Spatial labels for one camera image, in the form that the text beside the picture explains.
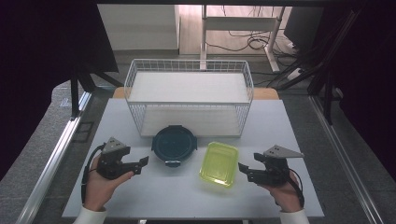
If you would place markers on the person's left hand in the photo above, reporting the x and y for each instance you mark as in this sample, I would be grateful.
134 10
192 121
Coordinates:
98 189

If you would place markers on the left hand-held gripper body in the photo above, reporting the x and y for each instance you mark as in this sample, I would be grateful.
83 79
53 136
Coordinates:
109 165

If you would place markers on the white power strip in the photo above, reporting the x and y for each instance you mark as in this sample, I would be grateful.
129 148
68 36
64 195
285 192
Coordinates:
294 74

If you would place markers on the person's right hand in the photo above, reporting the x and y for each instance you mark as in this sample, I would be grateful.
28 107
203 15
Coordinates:
288 196

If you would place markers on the wooden board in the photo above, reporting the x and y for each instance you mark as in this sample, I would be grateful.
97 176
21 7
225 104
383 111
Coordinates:
264 93

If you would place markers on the round container with dark lid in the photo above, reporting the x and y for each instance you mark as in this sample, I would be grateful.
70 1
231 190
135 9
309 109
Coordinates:
173 144

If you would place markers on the white desk frame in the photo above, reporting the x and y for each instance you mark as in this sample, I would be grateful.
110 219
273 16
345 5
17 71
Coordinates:
239 23

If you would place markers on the yellow-green plastic container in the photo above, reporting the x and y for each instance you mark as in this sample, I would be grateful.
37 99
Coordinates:
219 165

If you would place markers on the black tripod stand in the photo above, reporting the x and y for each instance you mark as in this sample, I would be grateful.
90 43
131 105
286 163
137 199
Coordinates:
74 93

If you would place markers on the black metal stand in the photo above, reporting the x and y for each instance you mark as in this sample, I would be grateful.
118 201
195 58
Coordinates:
327 93

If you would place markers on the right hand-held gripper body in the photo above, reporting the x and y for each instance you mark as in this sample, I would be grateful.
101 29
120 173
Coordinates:
275 174

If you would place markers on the dark curtain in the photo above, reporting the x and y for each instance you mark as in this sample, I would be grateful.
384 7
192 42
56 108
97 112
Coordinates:
373 77
37 62

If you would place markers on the aluminium rail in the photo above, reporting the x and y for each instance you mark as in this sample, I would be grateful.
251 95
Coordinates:
49 168
345 161

